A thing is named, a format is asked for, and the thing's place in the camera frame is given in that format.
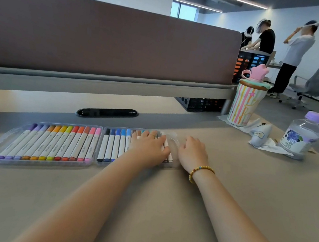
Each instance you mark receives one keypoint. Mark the grey office chair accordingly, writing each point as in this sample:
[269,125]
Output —
[317,81]

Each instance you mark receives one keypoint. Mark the person's right forearm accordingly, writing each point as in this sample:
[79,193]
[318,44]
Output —
[236,229]

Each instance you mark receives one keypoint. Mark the person's left hand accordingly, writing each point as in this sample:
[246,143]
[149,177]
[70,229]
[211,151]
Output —
[147,150]

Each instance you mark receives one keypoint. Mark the black plastic file rack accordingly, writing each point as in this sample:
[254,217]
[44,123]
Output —
[252,60]

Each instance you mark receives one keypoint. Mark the brown fabric desk divider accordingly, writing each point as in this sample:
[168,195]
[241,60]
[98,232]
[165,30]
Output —
[106,39]

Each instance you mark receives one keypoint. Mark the clear bottle purple cap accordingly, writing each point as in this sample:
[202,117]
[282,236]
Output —
[302,137]

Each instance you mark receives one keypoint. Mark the white tissue paper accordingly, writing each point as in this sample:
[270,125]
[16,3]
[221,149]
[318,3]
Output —
[272,146]

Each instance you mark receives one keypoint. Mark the white plush toy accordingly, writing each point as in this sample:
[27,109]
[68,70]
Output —
[260,134]

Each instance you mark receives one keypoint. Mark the striped tumbler pink lid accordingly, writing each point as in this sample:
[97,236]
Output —
[245,105]

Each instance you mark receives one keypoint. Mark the group of warm-coloured white markers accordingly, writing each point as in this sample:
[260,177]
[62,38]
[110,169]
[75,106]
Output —
[51,145]

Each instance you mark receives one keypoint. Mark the grey desk riser shelf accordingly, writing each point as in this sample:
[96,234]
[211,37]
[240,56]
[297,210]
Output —
[93,85]

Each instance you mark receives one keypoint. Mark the person's left forearm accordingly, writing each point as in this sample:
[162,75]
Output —
[80,209]

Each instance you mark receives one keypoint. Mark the black smartphone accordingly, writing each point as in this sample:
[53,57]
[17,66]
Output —
[107,113]

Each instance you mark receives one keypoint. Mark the person's right hand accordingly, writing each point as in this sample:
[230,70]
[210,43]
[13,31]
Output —
[193,154]

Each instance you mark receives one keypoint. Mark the grey office desk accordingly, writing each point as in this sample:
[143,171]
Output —
[275,65]

